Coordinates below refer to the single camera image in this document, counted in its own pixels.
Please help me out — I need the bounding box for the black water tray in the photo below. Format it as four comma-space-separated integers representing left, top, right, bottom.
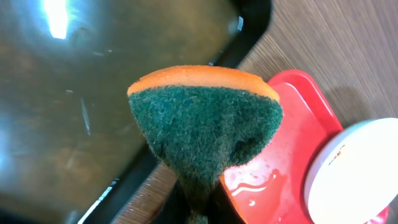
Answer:
1, 0, 272, 223

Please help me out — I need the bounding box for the red plastic tray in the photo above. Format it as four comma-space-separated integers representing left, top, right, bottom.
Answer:
221, 70, 389, 224

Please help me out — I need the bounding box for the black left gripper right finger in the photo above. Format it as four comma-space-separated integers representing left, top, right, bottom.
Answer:
208, 182, 241, 224

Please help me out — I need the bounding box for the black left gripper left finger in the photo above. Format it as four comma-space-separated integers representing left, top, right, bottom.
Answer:
150, 182, 191, 224

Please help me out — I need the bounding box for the white plate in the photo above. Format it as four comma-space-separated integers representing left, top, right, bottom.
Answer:
304, 118, 397, 224

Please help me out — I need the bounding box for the green and orange sponge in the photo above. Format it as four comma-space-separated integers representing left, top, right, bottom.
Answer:
127, 65, 283, 223

